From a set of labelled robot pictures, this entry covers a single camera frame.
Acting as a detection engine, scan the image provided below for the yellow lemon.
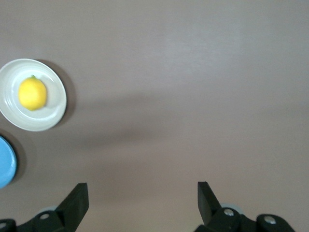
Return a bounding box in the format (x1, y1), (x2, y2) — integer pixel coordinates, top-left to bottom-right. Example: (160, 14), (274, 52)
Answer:
(18, 74), (48, 111)

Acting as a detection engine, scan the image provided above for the off-white ribbed plate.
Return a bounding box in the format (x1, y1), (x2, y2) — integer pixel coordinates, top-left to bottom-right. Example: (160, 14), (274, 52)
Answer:
(0, 58), (68, 132)

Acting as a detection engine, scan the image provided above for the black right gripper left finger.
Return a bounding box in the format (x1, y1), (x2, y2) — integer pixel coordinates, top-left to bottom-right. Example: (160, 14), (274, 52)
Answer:
(0, 183), (89, 232)

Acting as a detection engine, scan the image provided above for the blue plate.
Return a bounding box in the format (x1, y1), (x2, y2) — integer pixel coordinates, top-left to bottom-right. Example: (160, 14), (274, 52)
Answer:
(0, 135), (18, 189)

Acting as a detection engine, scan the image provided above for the brown table cover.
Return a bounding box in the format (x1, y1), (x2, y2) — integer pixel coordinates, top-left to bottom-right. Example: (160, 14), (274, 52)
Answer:
(0, 0), (309, 232)

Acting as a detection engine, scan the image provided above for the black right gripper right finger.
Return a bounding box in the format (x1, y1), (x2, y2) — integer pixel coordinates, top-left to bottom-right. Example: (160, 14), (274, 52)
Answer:
(194, 181), (294, 232)

